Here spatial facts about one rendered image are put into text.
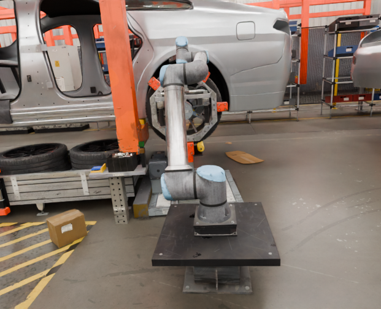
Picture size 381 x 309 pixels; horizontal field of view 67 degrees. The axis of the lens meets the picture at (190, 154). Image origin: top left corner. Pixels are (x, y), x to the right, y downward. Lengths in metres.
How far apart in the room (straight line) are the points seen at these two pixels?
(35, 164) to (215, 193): 1.91
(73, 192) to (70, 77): 4.72
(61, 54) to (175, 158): 5.96
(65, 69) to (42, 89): 4.11
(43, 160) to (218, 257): 2.03
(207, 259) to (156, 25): 2.10
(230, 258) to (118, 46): 1.68
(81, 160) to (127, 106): 0.73
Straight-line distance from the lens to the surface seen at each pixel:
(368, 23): 7.04
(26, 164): 2.99
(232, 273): 1.70
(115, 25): 2.37
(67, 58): 7.20
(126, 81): 2.34
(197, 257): 1.45
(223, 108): 2.42
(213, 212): 1.55
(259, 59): 2.90
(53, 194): 2.83
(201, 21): 2.86
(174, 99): 1.57
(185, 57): 2.17
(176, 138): 1.53
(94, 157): 2.71
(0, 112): 3.34
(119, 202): 2.38
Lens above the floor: 1.14
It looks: 16 degrees down
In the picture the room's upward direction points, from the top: 4 degrees counter-clockwise
